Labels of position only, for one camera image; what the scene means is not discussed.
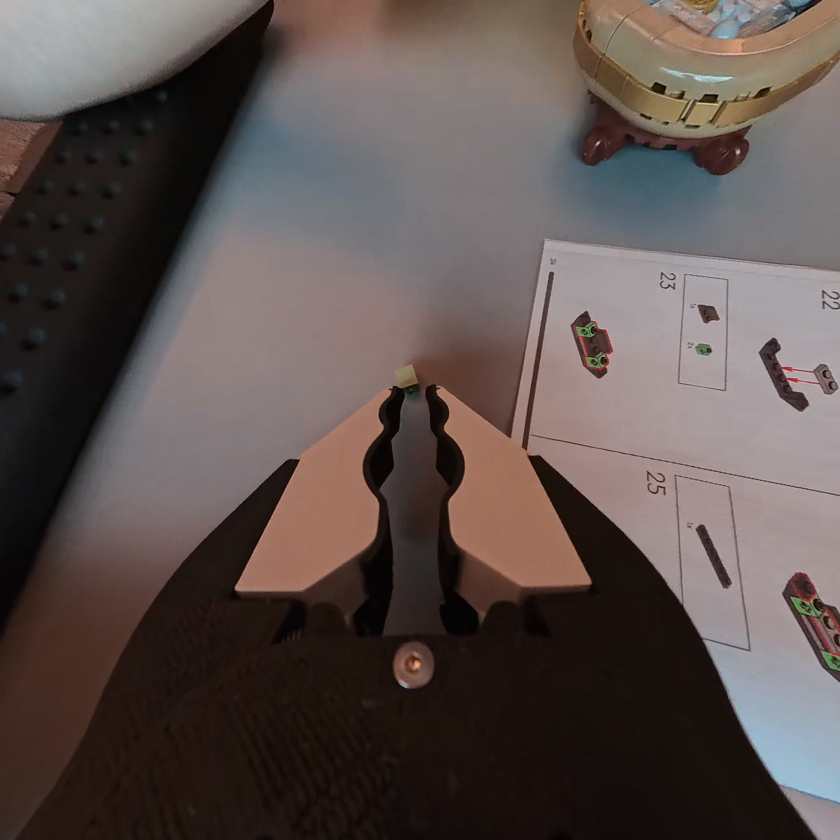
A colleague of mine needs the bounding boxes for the grey desk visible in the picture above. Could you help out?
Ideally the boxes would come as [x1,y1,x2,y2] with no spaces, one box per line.
[0,0,840,840]

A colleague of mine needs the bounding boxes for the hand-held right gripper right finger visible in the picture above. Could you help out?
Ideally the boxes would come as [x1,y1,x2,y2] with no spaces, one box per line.
[425,384,593,636]

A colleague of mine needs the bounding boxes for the pale cloth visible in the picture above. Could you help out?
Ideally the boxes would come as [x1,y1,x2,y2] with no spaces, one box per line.
[0,0,271,122]

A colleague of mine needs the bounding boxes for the tan brick-built pot model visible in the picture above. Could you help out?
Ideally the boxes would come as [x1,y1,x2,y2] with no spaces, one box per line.
[572,0,840,177]

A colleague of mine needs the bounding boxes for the black studded mat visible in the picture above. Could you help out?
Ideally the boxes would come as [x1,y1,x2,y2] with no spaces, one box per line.
[0,0,275,634]

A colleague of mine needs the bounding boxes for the brown wooden board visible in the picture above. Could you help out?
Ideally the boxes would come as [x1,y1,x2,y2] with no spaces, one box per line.
[0,117,65,214]

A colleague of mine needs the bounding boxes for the brick instruction booklet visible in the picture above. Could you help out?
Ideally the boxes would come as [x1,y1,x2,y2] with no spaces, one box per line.
[511,239,840,805]

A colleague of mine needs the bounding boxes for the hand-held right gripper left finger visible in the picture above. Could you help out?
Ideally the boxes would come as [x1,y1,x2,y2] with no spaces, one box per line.
[234,386,404,637]

